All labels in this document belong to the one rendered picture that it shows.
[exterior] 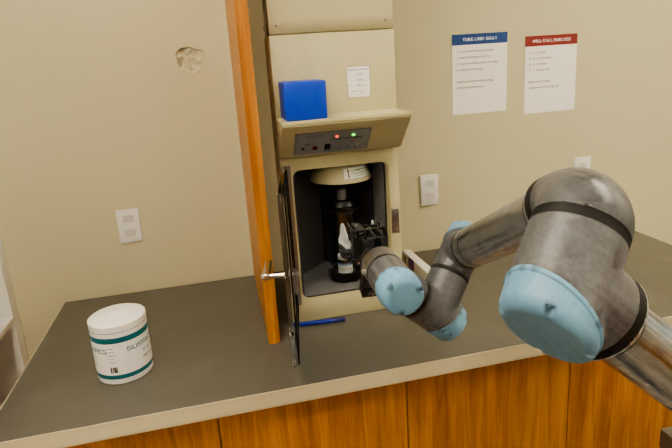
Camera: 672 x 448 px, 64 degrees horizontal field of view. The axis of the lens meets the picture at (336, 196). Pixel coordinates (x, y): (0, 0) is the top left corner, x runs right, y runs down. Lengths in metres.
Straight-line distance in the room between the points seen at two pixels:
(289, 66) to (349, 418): 0.87
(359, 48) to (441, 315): 0.72
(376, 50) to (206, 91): 0.62
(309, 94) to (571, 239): 0.79
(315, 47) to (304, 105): 0.18
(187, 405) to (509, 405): 0.81
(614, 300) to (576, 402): 1.03
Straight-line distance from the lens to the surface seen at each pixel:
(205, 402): 1.30
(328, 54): 1.40
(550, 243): 0.66
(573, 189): 0.69
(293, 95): 1.28
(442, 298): 1.01
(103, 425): 1.33
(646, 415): 1.85
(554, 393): 1.62
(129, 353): 1.40
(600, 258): 0.66
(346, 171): 1.47
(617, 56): 2.34
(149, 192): 1.86
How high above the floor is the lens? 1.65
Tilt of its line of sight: 14 degrees down
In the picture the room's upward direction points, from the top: 4 degrees counter-clockwise
